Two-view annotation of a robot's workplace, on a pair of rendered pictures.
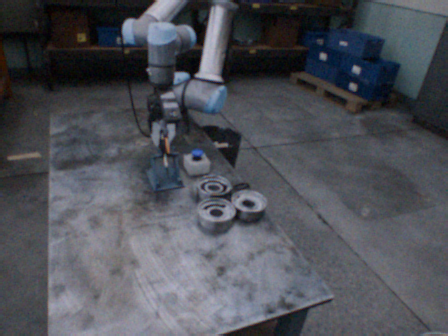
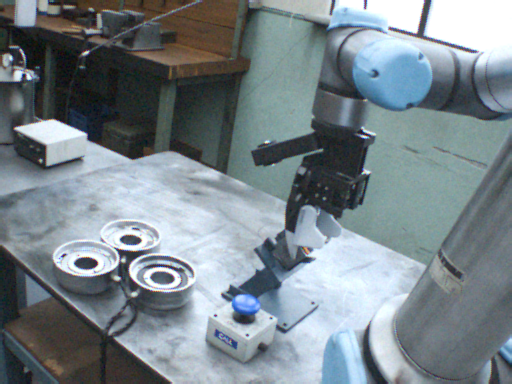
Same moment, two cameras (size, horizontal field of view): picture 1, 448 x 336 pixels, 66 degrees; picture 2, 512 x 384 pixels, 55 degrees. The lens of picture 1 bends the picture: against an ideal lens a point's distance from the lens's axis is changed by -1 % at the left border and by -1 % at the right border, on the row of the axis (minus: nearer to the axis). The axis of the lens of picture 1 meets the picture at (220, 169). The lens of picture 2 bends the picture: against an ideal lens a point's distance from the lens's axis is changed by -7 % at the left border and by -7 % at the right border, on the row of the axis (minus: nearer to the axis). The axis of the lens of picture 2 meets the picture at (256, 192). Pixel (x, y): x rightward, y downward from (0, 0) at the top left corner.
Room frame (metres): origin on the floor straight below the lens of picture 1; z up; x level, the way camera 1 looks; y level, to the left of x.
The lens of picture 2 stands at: (1.54, -0.25, 1.30)
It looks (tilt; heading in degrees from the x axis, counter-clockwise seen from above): 23 degrees down; 148
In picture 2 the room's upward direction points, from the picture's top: 10 degrees clockwise
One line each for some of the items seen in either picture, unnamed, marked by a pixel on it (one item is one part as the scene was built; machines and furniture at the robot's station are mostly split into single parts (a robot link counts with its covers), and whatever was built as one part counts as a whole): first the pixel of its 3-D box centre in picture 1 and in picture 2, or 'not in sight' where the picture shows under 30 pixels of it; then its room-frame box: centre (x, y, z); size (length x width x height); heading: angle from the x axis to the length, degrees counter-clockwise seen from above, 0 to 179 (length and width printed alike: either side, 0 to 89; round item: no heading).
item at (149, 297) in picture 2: (213, 189); (162, 282); (0.89, 0.01, 0.82); 0.10 x 0.10 x 0.04
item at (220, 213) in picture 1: (216, 214); (130, 244); (0.77, 0.00, 0.82); 0.10 x 0.10 x 0.04
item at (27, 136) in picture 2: not in sight; (25, 99); (-0.10, -0.10, 0.83); 0.41 x 0.19 x 0.30; 29
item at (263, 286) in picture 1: (148, 179); (298, 301); (0.96, 0.23, 0.79); 1.20 x 0.60 x 0.02; 25
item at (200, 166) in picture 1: (196, 163); (244, 330); (1.04, 0.09, 0.82); 0.08 x 0.07 x 0.05; 25
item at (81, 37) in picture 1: (70, 27); not in sight; (4.02, 1.83, 0.64); 0.49 x 0.40 x 0.37; 120
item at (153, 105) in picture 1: (161, 98); (333, 165); (1.00, 0.20, 1.06); 0.09 x 0.08 x 0.12; 26
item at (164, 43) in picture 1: (162, 44); (354, 51); (1.00, 0.20, 1.22); 0.09 x 0.08 x 0.11; 161
